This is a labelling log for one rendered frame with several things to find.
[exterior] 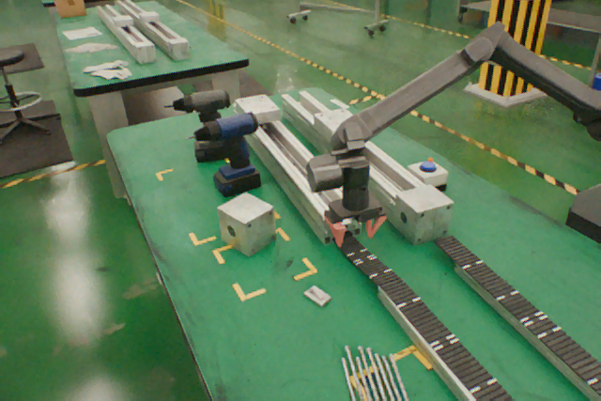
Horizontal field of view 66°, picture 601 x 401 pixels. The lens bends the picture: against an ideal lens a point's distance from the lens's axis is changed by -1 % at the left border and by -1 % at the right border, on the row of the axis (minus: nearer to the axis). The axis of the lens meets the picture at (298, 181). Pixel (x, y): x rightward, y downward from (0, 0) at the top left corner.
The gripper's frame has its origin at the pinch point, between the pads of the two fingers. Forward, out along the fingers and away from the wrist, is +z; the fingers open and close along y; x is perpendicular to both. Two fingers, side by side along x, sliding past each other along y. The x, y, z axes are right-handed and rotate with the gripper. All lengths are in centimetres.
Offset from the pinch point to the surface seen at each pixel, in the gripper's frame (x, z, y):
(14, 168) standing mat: -262, 80, 122
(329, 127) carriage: -42.3, -7.8, -13.9
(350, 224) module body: -5.9, 0.8, -2.2
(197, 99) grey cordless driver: -62, -16, 20
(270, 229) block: -12.4, 0.8, 15.6
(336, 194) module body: -13.8, -3.1, -2.4
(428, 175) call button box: -14.5, -1.3, -30.2
